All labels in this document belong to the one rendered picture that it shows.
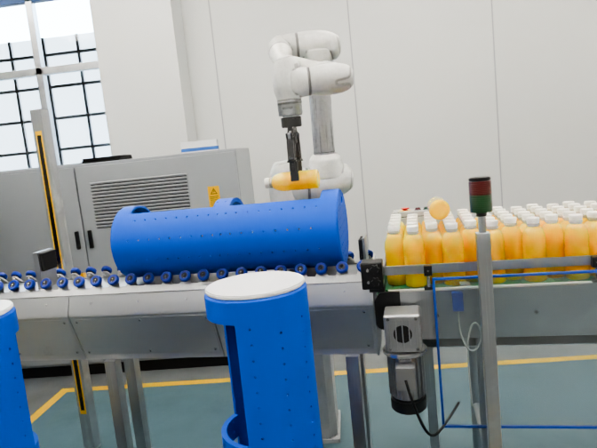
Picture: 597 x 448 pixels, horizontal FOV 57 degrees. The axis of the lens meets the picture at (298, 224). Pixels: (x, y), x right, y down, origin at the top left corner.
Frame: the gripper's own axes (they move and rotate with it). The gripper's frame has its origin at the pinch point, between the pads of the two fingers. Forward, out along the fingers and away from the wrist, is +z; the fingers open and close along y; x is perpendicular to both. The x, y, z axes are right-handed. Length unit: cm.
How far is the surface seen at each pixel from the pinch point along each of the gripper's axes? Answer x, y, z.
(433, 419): 43, -27, 111
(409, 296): 38, 22, 43
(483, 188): 61, 38, 8
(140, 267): -62, 11, 30
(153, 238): -54, 13, 19
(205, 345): -41, 8, 63
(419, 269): 42, 20, 34
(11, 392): -70, 76, 49
